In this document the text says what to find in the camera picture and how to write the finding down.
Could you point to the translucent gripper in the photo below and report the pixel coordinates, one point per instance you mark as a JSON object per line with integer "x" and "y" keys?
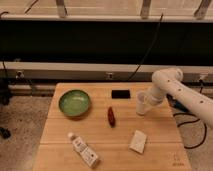
{"x": 149, "y": 101}

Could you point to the white ceramic cup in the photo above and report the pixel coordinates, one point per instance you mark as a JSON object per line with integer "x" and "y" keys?
{"x": 141, "y": 103}

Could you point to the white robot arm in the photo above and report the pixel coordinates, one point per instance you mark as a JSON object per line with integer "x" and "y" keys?
{"x": 168, "y": 81}

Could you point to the green ceramic bowl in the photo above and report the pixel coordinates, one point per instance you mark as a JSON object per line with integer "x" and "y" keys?
{"x": 74, "y": 103}

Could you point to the blue box on floor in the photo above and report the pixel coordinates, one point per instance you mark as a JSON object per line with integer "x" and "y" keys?
{"x": 175, "y": 104}

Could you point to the black rectangular block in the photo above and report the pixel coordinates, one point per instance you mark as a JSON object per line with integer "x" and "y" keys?
{"x": 120, "y": 94}

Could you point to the dark red elongated object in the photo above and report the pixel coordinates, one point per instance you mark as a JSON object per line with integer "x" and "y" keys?
{"x": 111, "y": 118}

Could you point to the white tube with label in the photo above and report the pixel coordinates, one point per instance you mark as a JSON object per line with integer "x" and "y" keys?
{"x": 82, "y": 148}

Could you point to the black object left floor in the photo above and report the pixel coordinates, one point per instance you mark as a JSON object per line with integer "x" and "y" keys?
{"x": 5, "y": 133}

